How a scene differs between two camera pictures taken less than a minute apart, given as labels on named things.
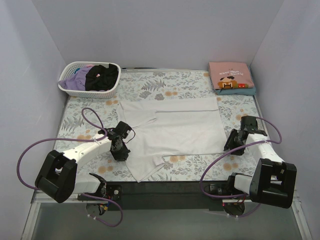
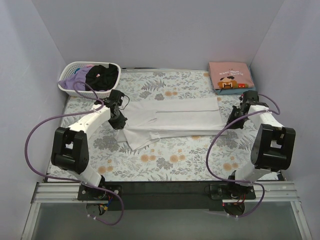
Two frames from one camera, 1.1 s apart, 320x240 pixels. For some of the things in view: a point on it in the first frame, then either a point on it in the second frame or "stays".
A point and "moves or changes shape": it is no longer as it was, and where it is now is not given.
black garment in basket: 99,78 stays
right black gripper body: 233,144 -> 235,119
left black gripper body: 120,152 -> 119,120
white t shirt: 184,126 moves or changes shape
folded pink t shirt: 230,75 stays
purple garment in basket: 76,81 stays
